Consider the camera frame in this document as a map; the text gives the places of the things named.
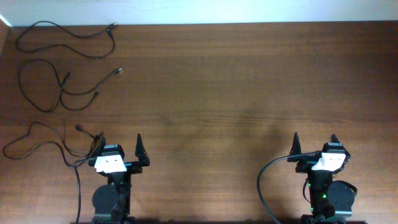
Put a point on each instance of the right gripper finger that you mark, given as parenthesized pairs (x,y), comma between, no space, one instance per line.
(334,139)
(296,147)

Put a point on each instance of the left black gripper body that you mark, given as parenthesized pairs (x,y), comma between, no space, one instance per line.
(134,165)

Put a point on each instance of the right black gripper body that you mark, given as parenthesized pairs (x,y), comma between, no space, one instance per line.
(302,166)

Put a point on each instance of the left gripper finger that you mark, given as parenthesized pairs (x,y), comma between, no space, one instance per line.
(100,147)
(141,153)

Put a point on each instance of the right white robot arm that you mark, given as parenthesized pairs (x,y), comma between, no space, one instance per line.
(330,200)

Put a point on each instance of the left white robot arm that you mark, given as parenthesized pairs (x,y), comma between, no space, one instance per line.
(112,201)

